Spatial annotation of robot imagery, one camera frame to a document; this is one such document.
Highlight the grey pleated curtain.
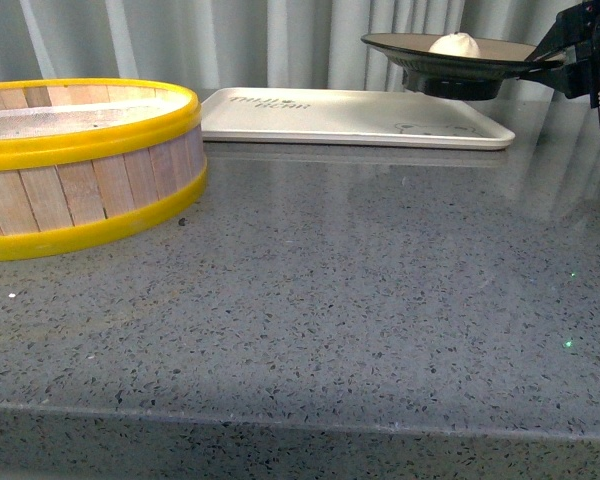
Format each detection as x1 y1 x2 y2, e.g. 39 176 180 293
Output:
0 1 566 92

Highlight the yellow rimmed bamboo steamer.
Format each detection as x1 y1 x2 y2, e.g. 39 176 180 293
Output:
0 78 207 261

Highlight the white steamed bun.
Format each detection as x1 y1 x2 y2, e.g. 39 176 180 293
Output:
428 32 481 58

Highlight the black rimmed tan plate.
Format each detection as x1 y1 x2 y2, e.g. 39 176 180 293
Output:
361 33 565 101

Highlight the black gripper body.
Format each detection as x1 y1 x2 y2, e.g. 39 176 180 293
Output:
555 1 600 122

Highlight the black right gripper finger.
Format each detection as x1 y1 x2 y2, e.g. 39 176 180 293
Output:
519 65 580 93

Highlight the white bear print tray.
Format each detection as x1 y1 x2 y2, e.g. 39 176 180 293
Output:
202 87 515 151

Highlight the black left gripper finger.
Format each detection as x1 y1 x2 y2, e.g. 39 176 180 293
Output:
525 30 578 62

